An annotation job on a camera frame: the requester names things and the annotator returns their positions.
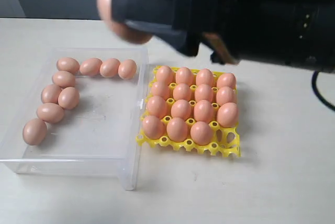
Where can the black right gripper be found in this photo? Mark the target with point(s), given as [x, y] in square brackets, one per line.
[192, 22]

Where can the brown egg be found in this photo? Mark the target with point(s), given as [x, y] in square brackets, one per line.
[226, 79]
[203, 111]
[50, 112]
[121, 30]
[164, 74]
[69, 98]
[227, 115]
[204, 92]
[226, 95]
[68, 64]
[51, 93]
[181, 109]
[204, 76]
[153, 127]
[64, 79]
[160, 89]
[109, 67]
[177, 129]
[127, 69]
[34, 131]
[184, 76]
[157, 106]
[201, 133]
[182, 91]
[90, 67]

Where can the yellow plastic egg tray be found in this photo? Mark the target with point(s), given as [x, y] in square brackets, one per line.
[225, 141]

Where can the clear plastic bin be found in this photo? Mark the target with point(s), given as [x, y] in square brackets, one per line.
[97, 137]

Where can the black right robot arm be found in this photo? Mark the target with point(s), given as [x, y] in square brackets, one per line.
[296, 33]

